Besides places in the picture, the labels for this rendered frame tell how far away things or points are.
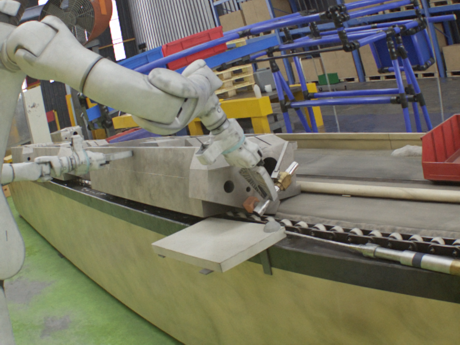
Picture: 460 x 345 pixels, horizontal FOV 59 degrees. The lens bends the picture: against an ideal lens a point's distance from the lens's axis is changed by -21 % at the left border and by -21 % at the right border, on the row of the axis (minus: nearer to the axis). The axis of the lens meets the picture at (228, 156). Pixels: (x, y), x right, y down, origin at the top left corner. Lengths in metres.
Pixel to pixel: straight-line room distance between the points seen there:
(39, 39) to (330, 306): 0.89
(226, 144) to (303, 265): 0.35
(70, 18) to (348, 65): 7.35
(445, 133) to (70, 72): 1.18
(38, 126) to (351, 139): 6.00
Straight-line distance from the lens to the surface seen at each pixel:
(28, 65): 0.90
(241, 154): 1.24
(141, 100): 0.84
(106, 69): 0.84
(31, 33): 0.91
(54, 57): 0.87
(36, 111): 7.49
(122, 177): 1.90
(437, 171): 1.40
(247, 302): 1.45
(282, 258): 1.21
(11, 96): 1.08
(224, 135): 1.22
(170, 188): 1.56
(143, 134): 3.24
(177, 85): 0.85
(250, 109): 6.51
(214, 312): 1.69
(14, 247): 1.05
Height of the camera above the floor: 1.23
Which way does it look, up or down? 11 degrees down
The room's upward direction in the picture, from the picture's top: 14 degrees counter-clockwise
